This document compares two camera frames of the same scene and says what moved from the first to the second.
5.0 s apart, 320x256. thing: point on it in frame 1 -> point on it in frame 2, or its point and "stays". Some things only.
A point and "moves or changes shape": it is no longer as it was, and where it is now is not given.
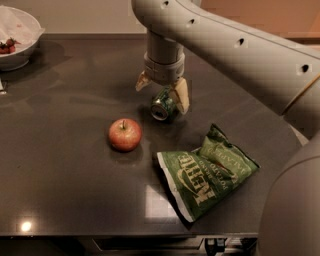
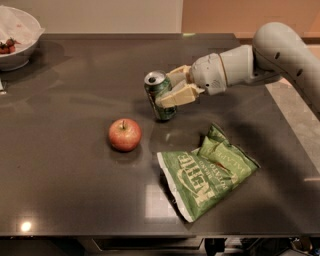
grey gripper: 164,71 -> 206,74
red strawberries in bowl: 9,47 stays
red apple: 125,134 stays
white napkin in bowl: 17,25 stays
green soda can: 164,104 moves or changes shape
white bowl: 20,32 stays
